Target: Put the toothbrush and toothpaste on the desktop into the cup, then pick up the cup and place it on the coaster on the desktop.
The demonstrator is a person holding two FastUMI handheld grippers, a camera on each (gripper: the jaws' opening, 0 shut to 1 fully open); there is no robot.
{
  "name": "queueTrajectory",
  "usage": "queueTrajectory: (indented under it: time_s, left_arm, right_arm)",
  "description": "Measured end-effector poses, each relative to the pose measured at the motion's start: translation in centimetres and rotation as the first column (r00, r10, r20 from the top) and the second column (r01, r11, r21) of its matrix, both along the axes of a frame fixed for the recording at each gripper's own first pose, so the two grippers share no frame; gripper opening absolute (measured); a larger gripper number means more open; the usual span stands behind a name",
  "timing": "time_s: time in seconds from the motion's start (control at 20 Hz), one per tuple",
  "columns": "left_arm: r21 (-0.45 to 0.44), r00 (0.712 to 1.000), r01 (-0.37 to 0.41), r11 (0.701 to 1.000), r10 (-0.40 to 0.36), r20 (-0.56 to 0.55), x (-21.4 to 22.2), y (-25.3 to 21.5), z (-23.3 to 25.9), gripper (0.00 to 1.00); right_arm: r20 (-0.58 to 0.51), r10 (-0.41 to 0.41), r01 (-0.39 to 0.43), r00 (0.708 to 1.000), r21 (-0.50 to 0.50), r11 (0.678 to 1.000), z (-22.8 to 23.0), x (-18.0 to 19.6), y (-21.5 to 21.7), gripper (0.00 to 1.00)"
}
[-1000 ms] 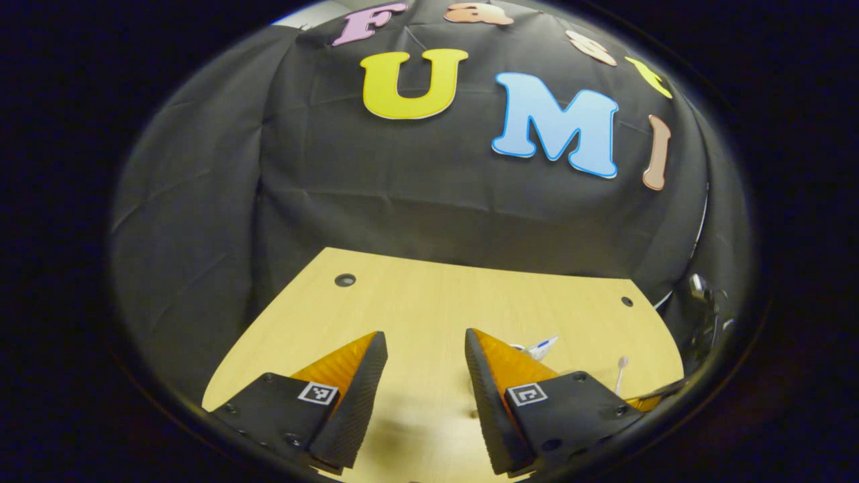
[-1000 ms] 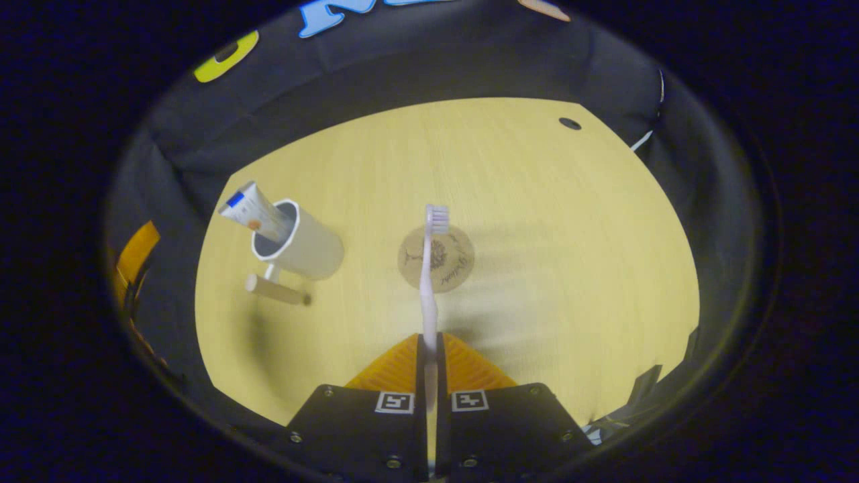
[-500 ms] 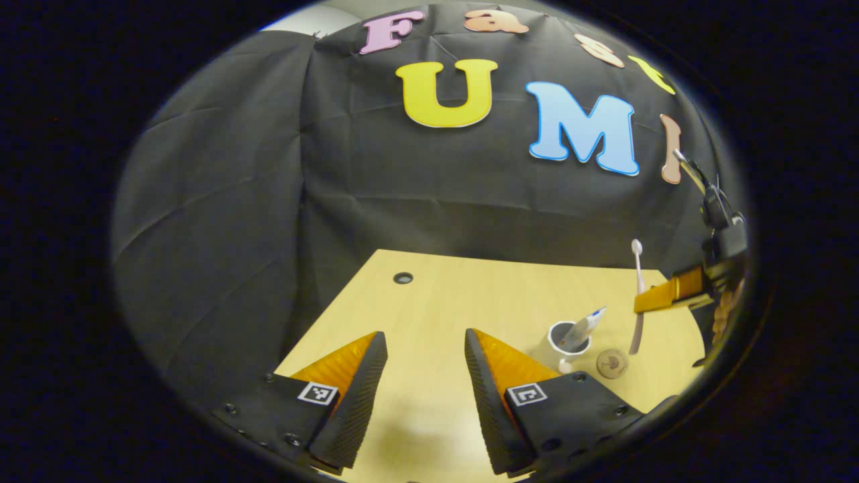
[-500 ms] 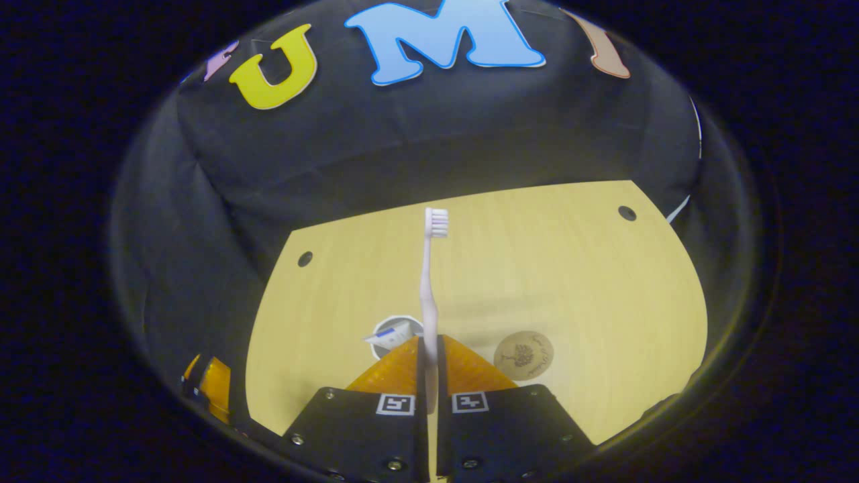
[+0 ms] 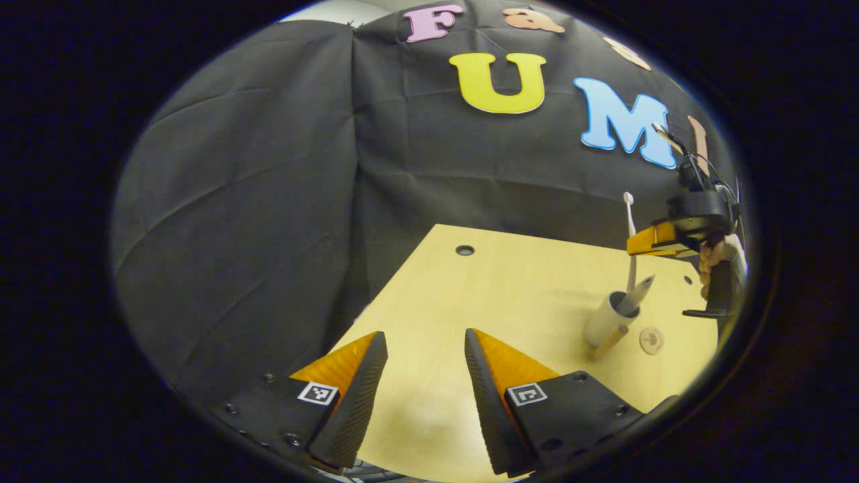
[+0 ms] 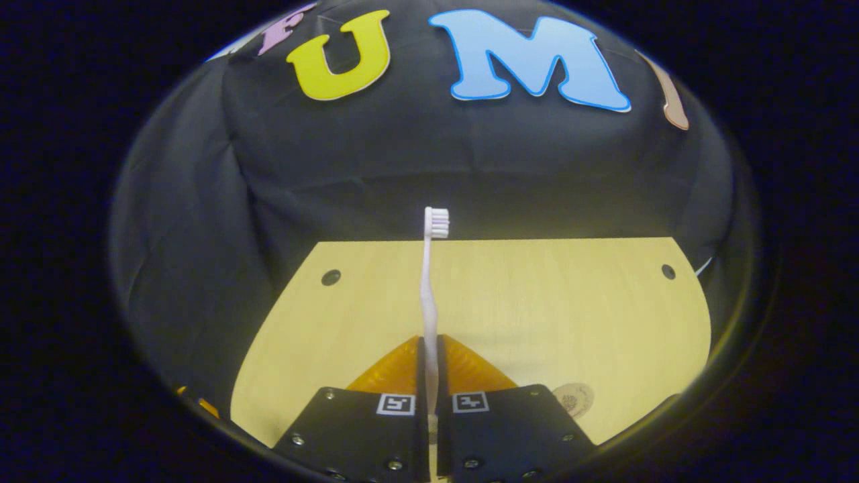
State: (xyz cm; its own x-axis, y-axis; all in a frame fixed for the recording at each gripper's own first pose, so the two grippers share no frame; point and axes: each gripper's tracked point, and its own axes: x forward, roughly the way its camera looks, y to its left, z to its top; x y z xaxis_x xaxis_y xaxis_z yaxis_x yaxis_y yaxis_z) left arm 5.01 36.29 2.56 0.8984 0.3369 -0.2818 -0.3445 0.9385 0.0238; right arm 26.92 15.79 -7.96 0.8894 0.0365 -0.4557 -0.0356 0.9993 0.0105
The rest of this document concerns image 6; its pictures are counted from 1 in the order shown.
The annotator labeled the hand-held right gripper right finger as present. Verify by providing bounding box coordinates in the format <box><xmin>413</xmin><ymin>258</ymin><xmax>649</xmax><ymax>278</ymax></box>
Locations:
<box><xmin>437</xmin><ymin>334</ymin><xmax>598</xmax><ymax>481</ymax></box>

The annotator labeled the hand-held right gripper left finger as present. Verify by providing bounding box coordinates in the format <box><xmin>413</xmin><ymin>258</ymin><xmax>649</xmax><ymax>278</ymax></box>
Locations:
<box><xmin>272</xmin><ymin>335</ymin><xmax>431</xmax><ymax>483</ymax></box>

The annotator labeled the white toothbrush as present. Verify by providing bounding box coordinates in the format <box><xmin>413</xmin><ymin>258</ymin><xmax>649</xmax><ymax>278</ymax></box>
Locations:
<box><xmin>419</xmin><ymin>207</ymin><xmax>450</xmax><ymax>417</ymax></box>

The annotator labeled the round wooden coaster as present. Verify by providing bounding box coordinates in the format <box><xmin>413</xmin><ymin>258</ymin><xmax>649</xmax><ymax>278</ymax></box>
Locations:
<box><xmin>552</xmin><ymin>382</ymin><xmax>596</xmax><ymax>419</ymax></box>

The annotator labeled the light wooden desktop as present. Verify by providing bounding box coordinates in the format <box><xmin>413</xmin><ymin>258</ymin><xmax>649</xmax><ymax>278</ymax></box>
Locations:
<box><xmin>230</xmin><ymin>236</ymin><xmax>712</xmax><ymax>480</ymax></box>

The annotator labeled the black backdrop cloth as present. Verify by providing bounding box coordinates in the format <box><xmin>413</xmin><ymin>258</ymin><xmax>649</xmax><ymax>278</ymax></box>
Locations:
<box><xmin>111</xmin><ymin>0</ymin><xmax>739</xmax><ymax>417</ymax></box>

